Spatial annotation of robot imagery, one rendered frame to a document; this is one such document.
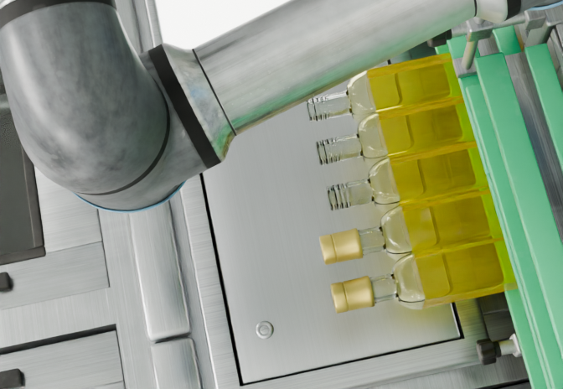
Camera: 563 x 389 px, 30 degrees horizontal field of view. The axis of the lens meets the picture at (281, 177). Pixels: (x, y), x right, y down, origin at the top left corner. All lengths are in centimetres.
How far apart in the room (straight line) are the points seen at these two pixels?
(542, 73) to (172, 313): 54
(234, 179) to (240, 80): 50
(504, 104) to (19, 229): 67
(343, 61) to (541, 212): 30
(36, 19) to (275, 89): 22
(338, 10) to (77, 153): 25
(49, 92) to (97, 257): 65
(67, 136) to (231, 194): 60
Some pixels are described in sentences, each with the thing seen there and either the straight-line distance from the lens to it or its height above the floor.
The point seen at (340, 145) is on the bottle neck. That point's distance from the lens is 123.
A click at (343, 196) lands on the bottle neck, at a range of 121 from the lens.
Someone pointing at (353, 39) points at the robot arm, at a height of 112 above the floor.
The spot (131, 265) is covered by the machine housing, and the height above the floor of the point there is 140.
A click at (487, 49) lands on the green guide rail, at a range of 127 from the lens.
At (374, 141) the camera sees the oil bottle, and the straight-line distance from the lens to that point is 122.
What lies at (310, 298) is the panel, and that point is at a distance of 132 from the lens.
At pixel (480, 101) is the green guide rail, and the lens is 121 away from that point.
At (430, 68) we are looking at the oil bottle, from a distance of 126.
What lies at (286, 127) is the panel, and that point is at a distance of 139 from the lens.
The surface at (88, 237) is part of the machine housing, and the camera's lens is 142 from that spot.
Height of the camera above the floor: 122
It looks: 2 degrees down
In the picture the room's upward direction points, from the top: 102 degrees counter-clockwise
